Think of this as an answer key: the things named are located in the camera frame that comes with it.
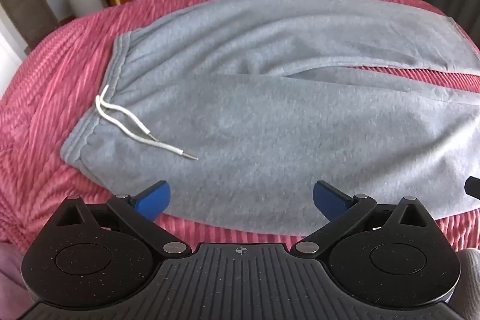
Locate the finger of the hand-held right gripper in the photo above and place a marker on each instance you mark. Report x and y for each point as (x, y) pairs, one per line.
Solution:
(474, 187)

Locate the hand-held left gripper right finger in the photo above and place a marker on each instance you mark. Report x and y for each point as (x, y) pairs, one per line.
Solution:
(330, 198)

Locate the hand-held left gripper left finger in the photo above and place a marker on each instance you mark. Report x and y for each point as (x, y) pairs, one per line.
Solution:
(153, 198)

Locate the grey sweat pants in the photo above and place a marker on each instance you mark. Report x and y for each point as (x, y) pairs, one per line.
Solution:
(262, 140)

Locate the pale grey cloth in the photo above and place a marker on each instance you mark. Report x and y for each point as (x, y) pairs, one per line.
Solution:
(470, 275)

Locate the pink ribbed blanket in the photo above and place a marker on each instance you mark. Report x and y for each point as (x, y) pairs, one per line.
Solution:
(45, 98)

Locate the lilac cloth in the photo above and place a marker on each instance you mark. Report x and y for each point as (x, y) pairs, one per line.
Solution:
(9, 267)

